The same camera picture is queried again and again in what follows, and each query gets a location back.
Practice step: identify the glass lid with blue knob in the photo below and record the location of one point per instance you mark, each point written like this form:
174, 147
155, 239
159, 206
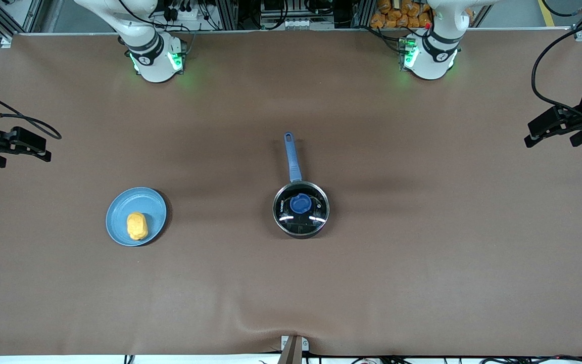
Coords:
301, 205

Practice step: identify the orange netted bag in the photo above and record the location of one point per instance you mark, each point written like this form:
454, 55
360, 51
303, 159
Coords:
397, 15

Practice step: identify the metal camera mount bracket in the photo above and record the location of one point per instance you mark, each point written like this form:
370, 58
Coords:
293, 349

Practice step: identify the brown table mat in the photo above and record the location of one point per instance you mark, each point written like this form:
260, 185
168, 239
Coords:
422, 278

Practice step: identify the white power strip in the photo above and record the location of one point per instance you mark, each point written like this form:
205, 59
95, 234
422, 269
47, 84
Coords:
296, 24

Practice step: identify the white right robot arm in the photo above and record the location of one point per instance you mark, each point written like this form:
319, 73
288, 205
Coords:
152, 65

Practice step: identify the blue plate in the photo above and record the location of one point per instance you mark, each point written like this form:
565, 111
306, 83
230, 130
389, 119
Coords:
119, 222

